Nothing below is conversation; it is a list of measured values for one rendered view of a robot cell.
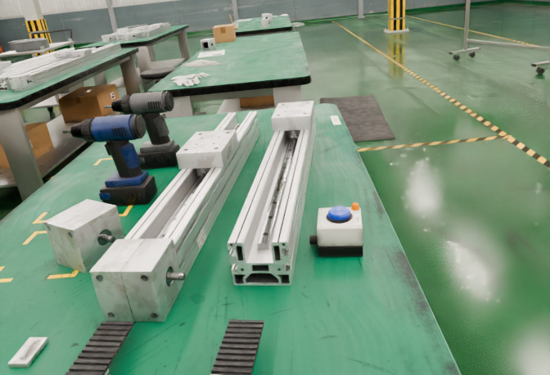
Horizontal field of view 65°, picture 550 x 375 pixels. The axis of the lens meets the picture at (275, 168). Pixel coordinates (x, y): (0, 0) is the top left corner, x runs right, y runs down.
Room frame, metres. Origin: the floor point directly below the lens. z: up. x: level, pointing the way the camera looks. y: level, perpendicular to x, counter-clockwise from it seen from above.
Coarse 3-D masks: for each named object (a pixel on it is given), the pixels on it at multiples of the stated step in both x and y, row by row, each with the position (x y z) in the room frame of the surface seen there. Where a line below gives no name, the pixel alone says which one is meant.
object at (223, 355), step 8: (224, 352) 0.43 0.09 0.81; (232, 352) 0.43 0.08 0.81; (240, 352) 0.43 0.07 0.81; (248, 352) 0.42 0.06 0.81; (256, 352) 0.42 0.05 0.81; (216, 360) 0.42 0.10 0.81; (224, 360) 0.42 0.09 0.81; (232, 360) 0.41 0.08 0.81; (240, 360) 0.41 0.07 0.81; (248, 360) 0.41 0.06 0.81
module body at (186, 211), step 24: (240, 144) 1.17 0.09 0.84; (216, 168) 0.94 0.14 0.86; (240, 168) 1.10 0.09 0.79; (168, 192) 0.83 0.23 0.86; (192, 192) 0.88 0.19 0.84; (216, 192) 0.87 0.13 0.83; (144, 216) 0.73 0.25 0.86; (168, 216) 0.78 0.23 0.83; (192, 216) 0.72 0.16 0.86; (216, 216) 0.85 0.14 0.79; (192, 240) 0.70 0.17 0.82; (192, 264) 0.68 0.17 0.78
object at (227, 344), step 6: (222, 342) 0.45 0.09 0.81; (228, 342) 0.45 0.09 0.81; (234, 342) 0.45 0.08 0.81; (240, 342) 0.44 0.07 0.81; (246, 342) 0.44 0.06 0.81; (252, 342) 0.44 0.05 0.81; (258, 342) 0.44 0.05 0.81; (222, 348) 0.44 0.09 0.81; (228, 348) 0.44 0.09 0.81; (234, 348) 0.43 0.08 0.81; (240, 348) 0.43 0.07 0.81; (246, 348) 0.43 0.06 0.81; (252, 348) 0.43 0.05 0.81
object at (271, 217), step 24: (288, 144) 1.13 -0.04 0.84; (312, 144) 1.20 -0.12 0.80; (264, 168) 0.91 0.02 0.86; (288, 168) 0.96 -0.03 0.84; (264, 192) 0.81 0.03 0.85; (288, 192) 0.77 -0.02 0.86; (240, 216) 0.69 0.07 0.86; (264, 216) 0.75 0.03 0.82; (288, 216) 0.67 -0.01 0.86; (240, 240) 0.61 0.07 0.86; (264, 240) 0.65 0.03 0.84; (288, 240) 0.60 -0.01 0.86; (240, 264) 0.61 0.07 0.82; (264, 264) 0.60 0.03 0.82; (288, 264) 0.59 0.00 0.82
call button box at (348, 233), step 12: (324, 216) 0.70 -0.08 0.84; (360, 216) 0.69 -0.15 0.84; (324, 228) 0.66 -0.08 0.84; (336, 228) 0.66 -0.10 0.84; (348, 228) 0.65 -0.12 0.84; (360, 228) 0.65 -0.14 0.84; (312, 240) 0.70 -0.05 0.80; (324, 240) 0.66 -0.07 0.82; (336, 240) 0.66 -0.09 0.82; (348, 240) 0.65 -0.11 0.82; (360, 240) 0.65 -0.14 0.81; (324, 252) 0.66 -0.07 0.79; (336, 252) 0.66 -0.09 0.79; (348, 252) 0.65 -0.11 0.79; (360, 252) 0.65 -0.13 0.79
